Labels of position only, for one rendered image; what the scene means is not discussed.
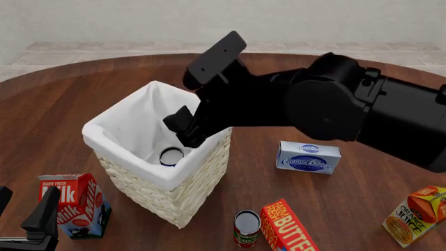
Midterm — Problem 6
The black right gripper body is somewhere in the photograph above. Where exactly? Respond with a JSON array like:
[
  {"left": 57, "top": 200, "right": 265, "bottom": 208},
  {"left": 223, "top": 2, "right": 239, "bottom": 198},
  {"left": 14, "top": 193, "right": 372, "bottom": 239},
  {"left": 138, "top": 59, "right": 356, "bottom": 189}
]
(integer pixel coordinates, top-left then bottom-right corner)
[{"left": 187, "top": 59, "right": 252, "bottom": 138}]

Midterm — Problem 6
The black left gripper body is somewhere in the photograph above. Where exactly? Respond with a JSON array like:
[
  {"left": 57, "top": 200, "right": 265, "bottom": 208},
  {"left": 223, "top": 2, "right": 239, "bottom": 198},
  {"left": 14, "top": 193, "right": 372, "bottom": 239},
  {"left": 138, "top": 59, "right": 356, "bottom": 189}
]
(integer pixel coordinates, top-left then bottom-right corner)
[{"left": 0, "top": 229, "right": 60, "bottom": 251}]

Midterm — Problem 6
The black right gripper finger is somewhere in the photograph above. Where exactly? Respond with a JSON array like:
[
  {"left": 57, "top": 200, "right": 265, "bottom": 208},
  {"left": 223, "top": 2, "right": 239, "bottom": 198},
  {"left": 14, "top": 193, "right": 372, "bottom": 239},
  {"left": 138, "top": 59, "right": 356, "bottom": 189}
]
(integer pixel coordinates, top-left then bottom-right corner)
[
  {"left": 162, "top": 105, "right": 193, "bottom": 135},
  {"left": 176, "top": 125, "right": 207, "bottom": 149}
]

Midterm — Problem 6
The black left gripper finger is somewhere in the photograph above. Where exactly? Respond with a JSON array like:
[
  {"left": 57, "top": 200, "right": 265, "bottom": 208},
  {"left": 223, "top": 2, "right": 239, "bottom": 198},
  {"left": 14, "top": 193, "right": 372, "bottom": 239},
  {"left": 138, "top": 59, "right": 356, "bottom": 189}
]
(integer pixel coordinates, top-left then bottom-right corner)
[
  {"left": 0, "top": 185, "right": 14, "bottom": 218},
  {"left": 20, "top": 185, "right": 62, "bottom": 238}
]

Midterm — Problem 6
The blue-rimmed soup tin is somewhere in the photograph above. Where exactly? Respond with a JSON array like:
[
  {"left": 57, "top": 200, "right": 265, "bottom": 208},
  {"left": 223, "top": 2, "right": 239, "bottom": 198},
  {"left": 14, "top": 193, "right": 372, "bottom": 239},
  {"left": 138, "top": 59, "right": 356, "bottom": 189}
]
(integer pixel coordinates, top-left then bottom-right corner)
[{"left": 158, "top": 146, "right": 185, "bottom": 167}]

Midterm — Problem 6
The white woven basket with liner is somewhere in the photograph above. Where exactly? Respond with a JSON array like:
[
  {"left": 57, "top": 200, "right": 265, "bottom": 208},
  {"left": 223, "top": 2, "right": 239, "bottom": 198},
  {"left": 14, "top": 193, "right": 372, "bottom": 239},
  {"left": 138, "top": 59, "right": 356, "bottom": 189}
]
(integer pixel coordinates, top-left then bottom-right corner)
[{"left": 82, "top": 79, "right": 233, "bottom": 230}]

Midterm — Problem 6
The red tomato sauce tin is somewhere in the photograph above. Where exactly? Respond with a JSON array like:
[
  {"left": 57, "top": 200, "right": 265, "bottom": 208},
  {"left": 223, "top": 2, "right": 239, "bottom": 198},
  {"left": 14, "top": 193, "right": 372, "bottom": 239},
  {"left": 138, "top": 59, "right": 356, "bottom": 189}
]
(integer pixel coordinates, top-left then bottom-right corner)
[{"left": 233, "top": 209, "right": 261, "bottom": 249}]

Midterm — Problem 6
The red white milk carton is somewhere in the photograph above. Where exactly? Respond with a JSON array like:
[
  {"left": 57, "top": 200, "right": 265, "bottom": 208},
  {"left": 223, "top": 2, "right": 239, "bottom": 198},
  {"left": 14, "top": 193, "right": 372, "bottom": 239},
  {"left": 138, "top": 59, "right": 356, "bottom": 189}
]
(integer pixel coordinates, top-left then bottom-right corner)
[{"left": 37, "top": 172, "right": 113, "bottom": 241}]

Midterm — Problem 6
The flat black plate on stalk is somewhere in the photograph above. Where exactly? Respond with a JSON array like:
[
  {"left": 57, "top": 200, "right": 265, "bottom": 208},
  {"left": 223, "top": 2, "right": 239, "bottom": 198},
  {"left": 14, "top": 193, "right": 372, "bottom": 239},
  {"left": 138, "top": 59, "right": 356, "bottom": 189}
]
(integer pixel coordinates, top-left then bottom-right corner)
[{"left": 183, "top": 30, "right": 248, "bottom": 90}]

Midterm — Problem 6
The blue white cream cheese box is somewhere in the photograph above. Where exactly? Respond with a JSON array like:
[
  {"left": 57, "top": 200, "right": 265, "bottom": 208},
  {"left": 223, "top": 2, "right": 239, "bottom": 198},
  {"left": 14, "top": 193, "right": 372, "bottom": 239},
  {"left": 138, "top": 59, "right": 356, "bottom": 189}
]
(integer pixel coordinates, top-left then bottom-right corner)
[{"left": 275, "top": 140, "right": 342, "bottom": 176}]

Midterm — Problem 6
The red yellow butter box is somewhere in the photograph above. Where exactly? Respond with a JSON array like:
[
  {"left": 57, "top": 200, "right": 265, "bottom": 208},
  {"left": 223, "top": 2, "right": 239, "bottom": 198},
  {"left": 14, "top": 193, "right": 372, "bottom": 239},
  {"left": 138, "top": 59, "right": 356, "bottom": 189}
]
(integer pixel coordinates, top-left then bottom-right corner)
[{"left": 260, "top": 198, "right": 320, "bottom": 251}]

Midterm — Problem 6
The orange juice carton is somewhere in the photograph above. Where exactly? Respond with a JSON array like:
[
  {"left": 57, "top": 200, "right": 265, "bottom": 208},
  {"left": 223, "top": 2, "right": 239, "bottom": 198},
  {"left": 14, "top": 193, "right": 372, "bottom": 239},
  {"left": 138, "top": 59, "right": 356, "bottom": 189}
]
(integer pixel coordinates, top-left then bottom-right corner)
[{"left": 382, "top": 185, "right": 446, "bottom": 249}]

